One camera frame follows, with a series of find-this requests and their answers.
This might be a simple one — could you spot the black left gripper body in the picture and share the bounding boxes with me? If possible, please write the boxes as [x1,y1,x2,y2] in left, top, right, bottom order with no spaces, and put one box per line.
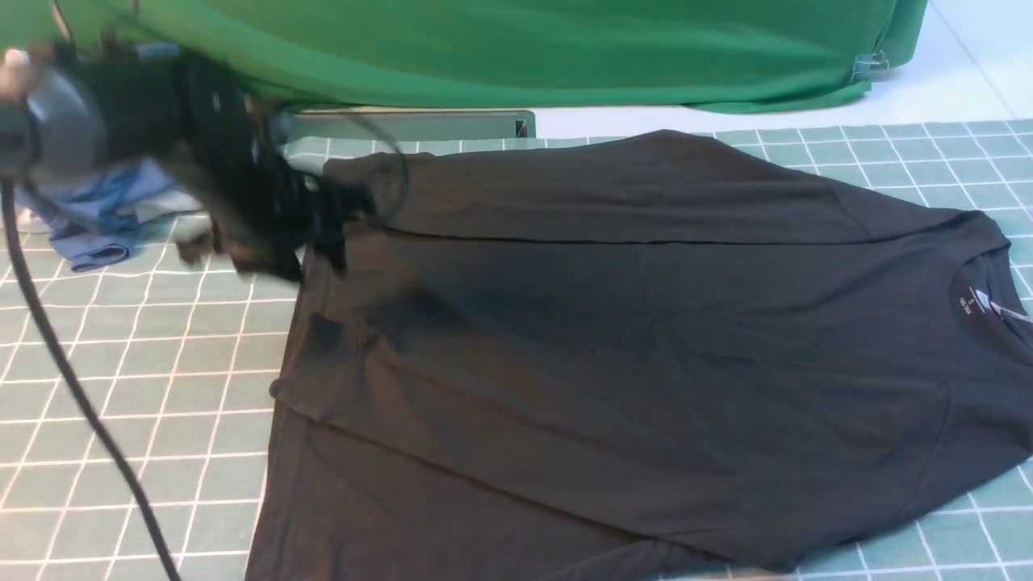
[174,144,376,283]

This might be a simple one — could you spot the dark gray long-sleeve top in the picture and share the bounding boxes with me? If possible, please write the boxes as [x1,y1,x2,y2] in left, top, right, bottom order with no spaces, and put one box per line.
[245,130,1031,580]

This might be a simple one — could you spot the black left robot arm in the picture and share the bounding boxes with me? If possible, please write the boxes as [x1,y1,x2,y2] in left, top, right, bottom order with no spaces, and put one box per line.
[2,43,377,282]

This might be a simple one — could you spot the green checkered tablecloth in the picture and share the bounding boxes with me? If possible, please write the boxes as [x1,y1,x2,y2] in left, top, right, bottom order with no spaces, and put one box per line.
[1,119,1032,580]

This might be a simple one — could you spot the blue crumpled garment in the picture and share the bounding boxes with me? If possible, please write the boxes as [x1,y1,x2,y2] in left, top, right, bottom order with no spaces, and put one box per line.
[15,161,176,273]

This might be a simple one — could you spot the green backdrop cloth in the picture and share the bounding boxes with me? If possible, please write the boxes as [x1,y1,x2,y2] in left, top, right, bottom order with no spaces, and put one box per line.
[2,1,927,115]

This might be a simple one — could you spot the metal binder clip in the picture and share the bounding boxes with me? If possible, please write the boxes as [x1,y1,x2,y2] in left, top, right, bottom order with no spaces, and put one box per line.
[850,49,893,82]

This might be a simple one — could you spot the gray metal rail bracket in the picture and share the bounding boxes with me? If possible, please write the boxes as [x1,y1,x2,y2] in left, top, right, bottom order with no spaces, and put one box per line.
[286,110,537,142]

